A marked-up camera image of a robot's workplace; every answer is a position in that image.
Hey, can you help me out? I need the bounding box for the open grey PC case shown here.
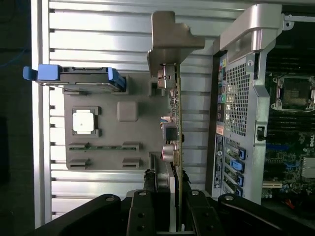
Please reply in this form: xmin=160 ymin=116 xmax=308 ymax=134
xmin=206 ymin=3 xmax=315 ymax=209

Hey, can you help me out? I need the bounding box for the green motherboard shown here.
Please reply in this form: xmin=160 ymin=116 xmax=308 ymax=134
xmin=262 ymin=41 xmax=315 ymax=209

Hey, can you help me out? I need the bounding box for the hard disk in blue caddy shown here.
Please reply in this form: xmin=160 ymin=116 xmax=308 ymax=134
xmin=23 ymin=64 xmax=127 ymax=95

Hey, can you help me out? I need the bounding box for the CPU socket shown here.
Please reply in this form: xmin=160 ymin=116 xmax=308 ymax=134
xmin=270 ymin=75 xmax=315 ymax=113

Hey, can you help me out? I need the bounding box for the silver chipset heatsink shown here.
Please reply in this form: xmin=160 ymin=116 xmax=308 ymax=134
xmin=302 ymin=157 xmax=315 ymax=178

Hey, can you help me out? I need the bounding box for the white expansion slot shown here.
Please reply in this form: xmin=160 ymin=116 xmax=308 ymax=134
xmin=262 ymin=180 xmax=283 ymax=189

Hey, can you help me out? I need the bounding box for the grey plastic parts rack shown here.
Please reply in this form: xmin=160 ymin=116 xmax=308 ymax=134
xmin=63 ymin=73 xmax=173 ymax=170

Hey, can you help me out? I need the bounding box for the blue expansion slot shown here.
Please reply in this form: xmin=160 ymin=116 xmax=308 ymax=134
xmin=267 ymin=144 xmax=289 ymax=151

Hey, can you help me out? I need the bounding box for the green RAM stick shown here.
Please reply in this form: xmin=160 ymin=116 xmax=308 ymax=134
xmin=68 ymin=145 xmax=140 ymax=150

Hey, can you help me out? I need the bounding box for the silver CPU chip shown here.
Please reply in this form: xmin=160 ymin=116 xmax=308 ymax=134
xmin=72 ymin=110 xmax=95 ymax=135

